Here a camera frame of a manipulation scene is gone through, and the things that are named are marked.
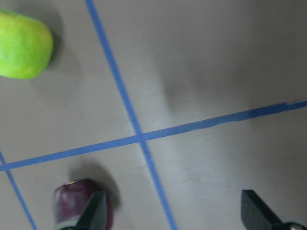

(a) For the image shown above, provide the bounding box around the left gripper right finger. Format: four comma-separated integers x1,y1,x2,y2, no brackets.
240,190,287,230

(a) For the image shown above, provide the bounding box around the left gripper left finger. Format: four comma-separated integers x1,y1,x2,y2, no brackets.
74,191,107,230

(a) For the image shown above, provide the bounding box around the dark red apple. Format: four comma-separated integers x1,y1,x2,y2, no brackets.
53,178,113,230

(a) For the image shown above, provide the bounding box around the green apple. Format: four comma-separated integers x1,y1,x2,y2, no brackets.
0,9,54,80

